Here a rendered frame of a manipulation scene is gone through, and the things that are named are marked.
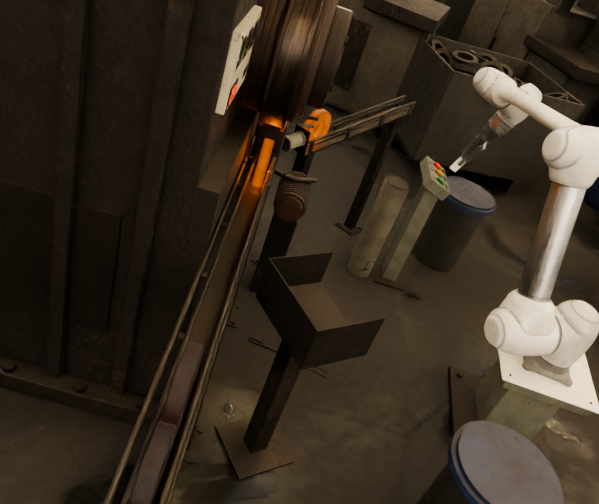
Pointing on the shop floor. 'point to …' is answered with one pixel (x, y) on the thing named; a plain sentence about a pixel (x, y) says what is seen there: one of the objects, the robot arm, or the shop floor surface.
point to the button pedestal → (384, 272)
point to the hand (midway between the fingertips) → (458, 164)
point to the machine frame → (92, 189)
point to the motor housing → (282, 222)
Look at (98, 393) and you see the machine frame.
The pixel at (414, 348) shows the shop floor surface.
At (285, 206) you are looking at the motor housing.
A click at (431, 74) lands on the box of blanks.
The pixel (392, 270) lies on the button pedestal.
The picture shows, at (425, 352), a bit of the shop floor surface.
